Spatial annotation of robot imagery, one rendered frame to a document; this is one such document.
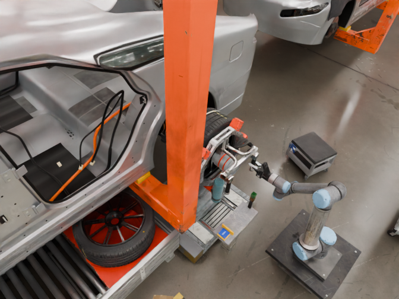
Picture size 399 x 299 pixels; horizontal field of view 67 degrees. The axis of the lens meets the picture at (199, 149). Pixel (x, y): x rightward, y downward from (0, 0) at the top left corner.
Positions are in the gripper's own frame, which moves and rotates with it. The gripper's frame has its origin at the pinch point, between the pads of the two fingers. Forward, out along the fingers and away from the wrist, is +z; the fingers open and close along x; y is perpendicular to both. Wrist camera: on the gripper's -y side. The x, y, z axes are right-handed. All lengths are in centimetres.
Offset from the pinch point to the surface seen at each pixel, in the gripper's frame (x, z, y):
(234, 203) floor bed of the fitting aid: 4, 7, 75
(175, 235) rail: -76, 14, 44
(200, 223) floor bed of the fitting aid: -38, 17, 76
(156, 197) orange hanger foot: -74, 37, 14
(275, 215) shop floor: 28, -30, 83
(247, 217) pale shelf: -22.7, -20.5, 38.0
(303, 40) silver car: 235, 79, 0
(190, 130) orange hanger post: -73, 6, -81
